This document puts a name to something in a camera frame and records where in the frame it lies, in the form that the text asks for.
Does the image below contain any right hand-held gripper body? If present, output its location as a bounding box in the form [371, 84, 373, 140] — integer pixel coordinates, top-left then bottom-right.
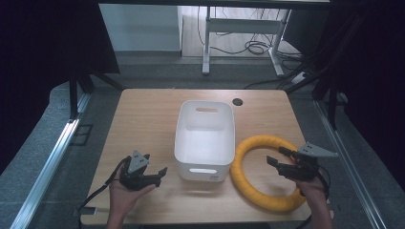
[277, 141, 339, 183]

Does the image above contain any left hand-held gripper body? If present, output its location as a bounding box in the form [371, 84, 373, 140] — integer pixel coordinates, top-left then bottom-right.
[118, 150, 161, 192]

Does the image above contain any yellow foam-wrapped ring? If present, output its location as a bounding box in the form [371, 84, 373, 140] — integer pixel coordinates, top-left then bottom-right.
[229, 135, 308, 213]

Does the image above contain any white plastic storage bin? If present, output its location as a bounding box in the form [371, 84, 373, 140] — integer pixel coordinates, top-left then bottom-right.
[173, 99, 236, 183]

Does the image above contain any person's right hand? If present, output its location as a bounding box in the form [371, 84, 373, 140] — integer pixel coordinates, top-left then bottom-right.
[294, 168, 330, 206]

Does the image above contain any person's left hand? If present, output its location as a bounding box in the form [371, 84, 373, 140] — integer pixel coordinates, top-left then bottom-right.
[108, 167, 157, 218]

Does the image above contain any black metal stand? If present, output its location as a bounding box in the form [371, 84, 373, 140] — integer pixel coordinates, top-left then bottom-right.
[286, 12, 364, 131]
[68, 65, 126, 121]

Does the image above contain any white power strip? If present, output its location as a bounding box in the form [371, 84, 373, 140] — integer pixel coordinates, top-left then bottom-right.
[290, 71, 309, 86]

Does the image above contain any dark curtain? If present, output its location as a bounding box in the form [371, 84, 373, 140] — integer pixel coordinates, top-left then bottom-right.
[0, 0, 121, 176]
[313, 0, 405, 192]

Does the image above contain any white board panel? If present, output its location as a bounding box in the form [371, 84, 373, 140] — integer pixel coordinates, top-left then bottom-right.
[98, 3, 183, 52]

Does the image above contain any aluminium rail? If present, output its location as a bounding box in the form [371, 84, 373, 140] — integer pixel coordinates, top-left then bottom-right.
[9, 93, 92, 229]
[312, 92, 389, 229]

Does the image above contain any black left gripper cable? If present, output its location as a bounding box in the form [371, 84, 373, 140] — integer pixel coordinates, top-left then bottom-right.
[77, 155, 133, 223]

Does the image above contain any black floor bracket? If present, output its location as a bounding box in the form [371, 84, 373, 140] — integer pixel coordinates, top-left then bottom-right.
[70, 123, 95, 147]

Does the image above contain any black floor cable bundle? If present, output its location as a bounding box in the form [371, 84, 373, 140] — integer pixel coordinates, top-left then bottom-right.
[196, 6, 307, 91]

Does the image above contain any white metal desk frame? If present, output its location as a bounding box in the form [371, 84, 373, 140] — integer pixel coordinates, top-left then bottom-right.
[202, 6, 292, 78]

